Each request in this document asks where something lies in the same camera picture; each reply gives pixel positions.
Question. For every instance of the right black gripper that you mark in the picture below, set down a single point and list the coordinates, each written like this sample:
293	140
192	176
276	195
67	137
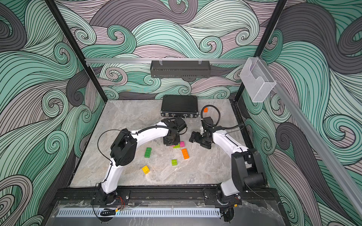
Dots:
197	139

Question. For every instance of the aluminium wall rail right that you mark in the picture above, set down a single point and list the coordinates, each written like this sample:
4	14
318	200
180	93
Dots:
338	171

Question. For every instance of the aluminium wall rail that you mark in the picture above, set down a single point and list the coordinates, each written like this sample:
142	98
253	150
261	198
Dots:
129	60
338	171

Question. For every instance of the white slotted cable duct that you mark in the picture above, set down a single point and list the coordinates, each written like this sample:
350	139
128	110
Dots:
141	212

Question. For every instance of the orange long lego brick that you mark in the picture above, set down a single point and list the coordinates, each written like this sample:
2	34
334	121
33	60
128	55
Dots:
185	154

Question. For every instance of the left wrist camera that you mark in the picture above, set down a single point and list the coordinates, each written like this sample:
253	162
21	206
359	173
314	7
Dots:
180	124

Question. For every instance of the black case on table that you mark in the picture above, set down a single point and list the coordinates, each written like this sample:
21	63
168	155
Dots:
180	106

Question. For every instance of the yellow lego brick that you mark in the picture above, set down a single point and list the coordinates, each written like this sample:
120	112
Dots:
145	169

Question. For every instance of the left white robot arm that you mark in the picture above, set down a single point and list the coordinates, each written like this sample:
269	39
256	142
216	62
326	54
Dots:
123	152

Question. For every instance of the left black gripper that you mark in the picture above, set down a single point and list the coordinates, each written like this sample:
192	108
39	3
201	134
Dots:
167	143

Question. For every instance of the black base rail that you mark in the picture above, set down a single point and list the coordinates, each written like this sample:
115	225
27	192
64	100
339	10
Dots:
204	194

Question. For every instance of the lime green small lego brick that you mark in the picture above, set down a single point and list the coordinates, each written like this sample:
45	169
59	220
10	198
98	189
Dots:
174	162

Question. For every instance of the black wall-mounted tray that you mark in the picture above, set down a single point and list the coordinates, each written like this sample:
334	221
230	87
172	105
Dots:
180	69

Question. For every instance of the clear plastic wall bin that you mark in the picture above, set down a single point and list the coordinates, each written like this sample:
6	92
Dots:
257	79

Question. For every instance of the dark green long lego brick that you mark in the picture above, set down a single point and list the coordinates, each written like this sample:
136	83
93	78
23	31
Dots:
148	152

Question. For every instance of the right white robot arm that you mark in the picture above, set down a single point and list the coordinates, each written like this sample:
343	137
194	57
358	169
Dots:
247	167

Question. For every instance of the aluminium wall rail back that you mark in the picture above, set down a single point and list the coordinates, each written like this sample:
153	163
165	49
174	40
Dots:
129	60

